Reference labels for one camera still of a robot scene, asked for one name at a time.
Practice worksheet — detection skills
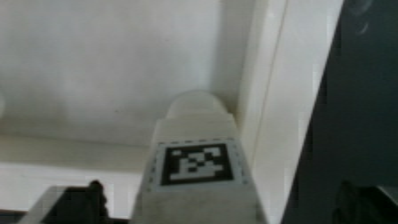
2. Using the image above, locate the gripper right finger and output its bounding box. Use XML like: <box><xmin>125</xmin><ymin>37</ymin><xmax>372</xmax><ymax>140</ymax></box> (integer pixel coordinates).
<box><xmin>333</xmin><ymin>181</ymin><xmax>398</xmax><ymax>224</ymax></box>

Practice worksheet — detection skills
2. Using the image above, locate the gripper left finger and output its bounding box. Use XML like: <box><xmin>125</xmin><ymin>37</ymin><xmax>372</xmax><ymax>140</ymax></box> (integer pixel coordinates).
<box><xmin>18</xmin><ymin>180</ymin><xmax>111</xmax><ymax>224</ymax></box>

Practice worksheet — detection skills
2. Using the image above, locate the white leg front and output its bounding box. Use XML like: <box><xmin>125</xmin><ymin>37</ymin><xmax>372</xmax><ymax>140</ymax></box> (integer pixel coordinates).
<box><xmin>130</xmin><ymin>91</ymin><xmax>267</xmax><ymax>224</ymax></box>

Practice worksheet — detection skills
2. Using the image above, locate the white square tabletop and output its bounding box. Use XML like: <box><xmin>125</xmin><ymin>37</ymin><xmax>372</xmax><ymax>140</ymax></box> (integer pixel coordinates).
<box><xmin>0</xmin><ymin>0</ymin><xmax>344</xmax><ymax>224</ymax></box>

